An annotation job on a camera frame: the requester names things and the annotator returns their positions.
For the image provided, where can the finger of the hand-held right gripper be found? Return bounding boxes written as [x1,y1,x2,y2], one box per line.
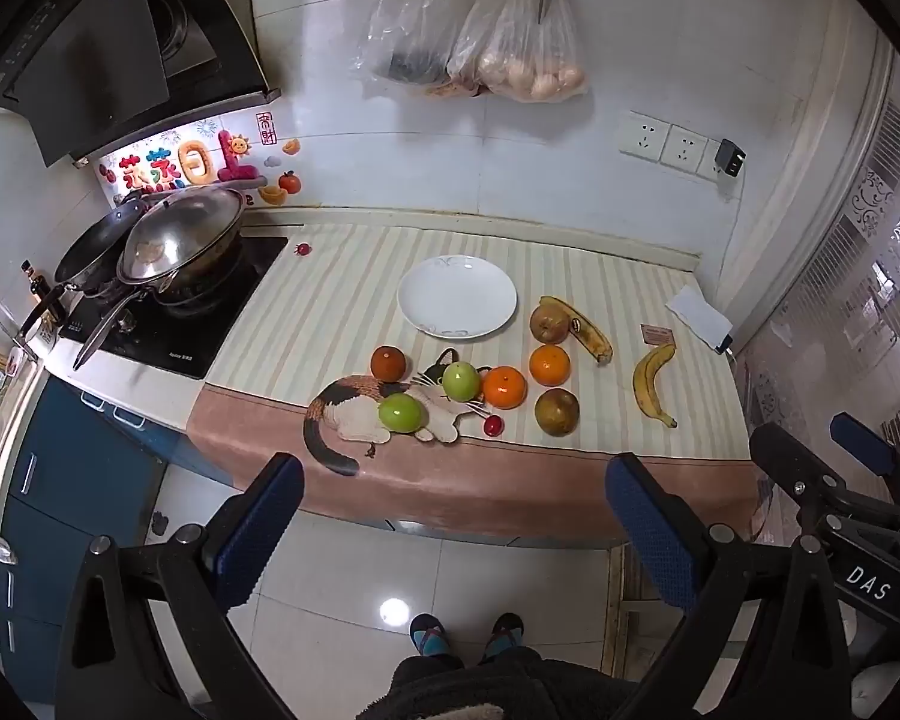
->
[829,411,900,522]
[748,422,845,518]

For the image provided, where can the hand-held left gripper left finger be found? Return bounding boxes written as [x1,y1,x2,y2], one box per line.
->
[58,452,306,720]

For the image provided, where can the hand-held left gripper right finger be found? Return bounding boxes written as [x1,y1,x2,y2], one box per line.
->
[604,452,860,720]

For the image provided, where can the yellow banana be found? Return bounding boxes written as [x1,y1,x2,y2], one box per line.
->
[633,343,679,429]

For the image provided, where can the brown pear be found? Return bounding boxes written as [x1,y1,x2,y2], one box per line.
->
[534,388,580,437]
[529,298,573,344]

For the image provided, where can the green apple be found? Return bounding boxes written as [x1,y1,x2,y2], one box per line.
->
[378,393,428,434]
[442,361,483,401]

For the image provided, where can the orange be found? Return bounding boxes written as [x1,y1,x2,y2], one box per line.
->
[529,344,572,386]
[483,365,527,409]

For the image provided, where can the dark red round fruit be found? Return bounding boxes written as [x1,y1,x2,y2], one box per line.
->
[370,346,407,383]

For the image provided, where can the brown spotted banana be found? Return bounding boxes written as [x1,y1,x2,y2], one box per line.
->
[541,295,614,365]

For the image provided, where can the white round plate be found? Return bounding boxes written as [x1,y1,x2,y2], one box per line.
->
[397,256,518,339]

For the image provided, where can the wooden crate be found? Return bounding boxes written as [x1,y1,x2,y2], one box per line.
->
[600,544,721,680]

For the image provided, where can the patterned glass sliding door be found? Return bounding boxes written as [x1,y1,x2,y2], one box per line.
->
[742,187,900,466]

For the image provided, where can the white paper sheet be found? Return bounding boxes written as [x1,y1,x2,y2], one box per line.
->
[665,283,734,350]

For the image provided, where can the black gas stove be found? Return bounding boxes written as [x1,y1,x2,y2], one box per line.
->
[58,236,290,381]

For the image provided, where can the blue kitchen cabinet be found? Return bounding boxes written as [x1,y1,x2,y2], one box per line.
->
[0,375,233,691]

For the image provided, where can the person's dark fuzzy clothing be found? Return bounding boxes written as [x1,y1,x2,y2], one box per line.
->
[364,649,646,720]

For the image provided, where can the striped cat print tablecloth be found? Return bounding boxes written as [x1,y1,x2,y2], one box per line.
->
[186,223,766,541]

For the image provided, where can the steel wok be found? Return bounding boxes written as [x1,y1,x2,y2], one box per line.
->
[71,191,248,372]

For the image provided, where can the glass wok lid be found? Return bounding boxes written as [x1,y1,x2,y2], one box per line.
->
[122,186,245,280]

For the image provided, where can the black frying pan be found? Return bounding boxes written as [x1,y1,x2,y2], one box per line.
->
[19,199,151,338]

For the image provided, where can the dark sauce bottle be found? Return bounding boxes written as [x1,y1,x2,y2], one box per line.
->
[19,261,50,316]

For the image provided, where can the clear plastic bag of eggs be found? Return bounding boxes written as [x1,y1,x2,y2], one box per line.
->
[446,0,590,102]

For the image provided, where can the black range hood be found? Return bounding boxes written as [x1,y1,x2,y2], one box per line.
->
[0,0,282,166]

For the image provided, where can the clear plastic bag dark contents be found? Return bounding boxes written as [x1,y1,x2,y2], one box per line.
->
[356,0,488,95]

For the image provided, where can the white wall socket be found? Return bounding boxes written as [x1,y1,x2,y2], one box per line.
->
[619,111,672,164]
[660,124,711,175]

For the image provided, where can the colourful wall sticker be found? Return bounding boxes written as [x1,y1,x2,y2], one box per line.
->
[99,132,265,197]

